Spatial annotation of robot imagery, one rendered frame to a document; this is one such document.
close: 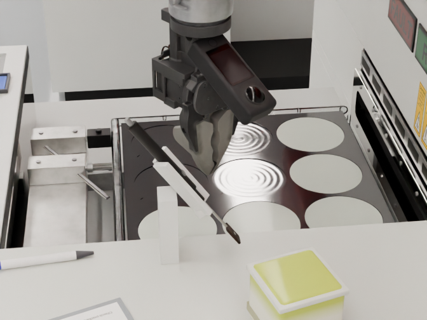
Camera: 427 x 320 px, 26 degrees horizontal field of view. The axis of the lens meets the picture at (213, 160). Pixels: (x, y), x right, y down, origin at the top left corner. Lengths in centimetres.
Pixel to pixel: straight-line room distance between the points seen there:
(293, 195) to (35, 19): 293
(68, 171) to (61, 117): 31
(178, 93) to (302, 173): 26
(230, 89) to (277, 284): 26
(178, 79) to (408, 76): 34
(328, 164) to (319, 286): 45
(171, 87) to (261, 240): 22
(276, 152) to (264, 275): 46
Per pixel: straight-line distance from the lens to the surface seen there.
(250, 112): 104
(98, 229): 133
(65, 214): 126
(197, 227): 119
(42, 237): 122
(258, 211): 122
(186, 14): 105
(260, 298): 91
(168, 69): 111
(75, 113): 162
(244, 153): 134
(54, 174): 131
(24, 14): 414
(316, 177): 129
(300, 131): 139
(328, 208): 123
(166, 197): 98
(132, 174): 129
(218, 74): 105
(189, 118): 109
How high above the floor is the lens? 160
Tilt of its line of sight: 32 degrees down
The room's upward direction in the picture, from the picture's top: straight up
